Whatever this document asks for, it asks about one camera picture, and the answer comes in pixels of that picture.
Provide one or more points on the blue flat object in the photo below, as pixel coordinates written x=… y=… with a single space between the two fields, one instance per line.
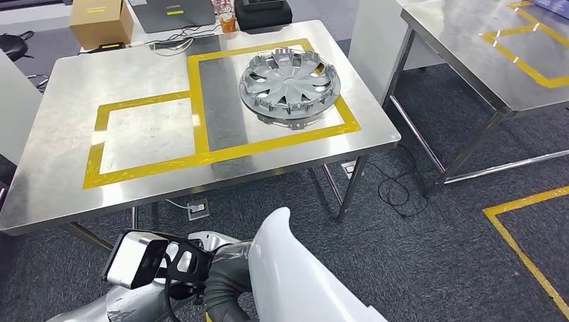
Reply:
x=555 y=5

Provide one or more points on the silver plastic hubcap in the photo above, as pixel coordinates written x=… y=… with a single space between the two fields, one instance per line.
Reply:
x=289 y=84

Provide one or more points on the plastic drink cup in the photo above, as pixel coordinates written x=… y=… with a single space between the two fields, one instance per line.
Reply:
x=227 y=24

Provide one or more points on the grey laptop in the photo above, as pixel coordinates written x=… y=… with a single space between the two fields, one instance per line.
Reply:
x=173 y=20

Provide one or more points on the stainless steel table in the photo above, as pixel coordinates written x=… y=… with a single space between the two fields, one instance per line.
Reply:
x=453 y=44

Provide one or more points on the black camera bracket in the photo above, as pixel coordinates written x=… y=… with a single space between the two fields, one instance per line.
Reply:
x=204 y=260

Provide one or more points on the grey floor socket box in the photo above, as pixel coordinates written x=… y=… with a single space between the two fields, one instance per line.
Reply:
x=198 y=209
x=349 y=168

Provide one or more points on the stainless steel workbench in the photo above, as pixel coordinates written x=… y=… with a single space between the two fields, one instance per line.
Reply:
x=133 y=75

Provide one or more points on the white cabinet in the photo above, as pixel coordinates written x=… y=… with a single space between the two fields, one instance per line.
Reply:
x=378 y=44
x=17 y=102

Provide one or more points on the black remote controller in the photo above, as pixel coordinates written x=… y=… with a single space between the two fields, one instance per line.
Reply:
x=262 y=4

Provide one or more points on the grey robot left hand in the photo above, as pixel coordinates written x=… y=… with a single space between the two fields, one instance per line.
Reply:
x=229 y=289

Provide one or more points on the black power adapter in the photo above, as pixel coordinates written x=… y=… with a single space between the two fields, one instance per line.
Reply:
x=111 y=46

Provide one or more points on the black stool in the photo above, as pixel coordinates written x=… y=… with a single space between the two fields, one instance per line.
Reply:
x=13 y=46

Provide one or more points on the black carrying case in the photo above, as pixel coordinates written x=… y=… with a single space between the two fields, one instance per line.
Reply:
x=262 y=20

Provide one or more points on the yellow floor tape square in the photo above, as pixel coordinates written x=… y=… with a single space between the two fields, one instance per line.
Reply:
x=524 y=201

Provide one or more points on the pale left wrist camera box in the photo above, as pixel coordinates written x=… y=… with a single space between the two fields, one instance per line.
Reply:
x=133 y=262

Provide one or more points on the white plastic car part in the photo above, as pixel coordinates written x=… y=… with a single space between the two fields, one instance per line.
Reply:
x=302 y=275

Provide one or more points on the brown cardboard box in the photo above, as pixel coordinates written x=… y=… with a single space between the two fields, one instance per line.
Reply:
x=100 y=26

